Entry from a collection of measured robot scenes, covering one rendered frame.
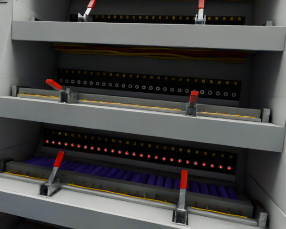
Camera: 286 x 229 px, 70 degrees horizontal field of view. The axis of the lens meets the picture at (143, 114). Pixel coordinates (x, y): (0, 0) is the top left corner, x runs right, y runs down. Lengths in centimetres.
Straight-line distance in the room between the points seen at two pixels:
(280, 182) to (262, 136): 8
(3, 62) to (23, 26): 10
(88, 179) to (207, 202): 26
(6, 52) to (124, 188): 43
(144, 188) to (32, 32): 45
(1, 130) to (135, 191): 36
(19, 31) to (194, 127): 47
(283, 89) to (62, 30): 48
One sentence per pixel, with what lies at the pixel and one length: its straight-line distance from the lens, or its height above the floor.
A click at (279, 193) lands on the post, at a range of 44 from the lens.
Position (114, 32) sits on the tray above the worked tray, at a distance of 49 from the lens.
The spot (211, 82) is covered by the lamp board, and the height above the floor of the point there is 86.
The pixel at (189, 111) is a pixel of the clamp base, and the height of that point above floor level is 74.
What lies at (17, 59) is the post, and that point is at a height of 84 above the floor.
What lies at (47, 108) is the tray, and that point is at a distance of 48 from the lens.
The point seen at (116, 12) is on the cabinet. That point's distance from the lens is 78.
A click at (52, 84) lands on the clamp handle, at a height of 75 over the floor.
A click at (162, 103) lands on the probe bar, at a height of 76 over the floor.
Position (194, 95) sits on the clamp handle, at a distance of 34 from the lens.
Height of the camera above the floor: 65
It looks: 10 degrees up
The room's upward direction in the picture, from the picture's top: 8 degrees clockwise
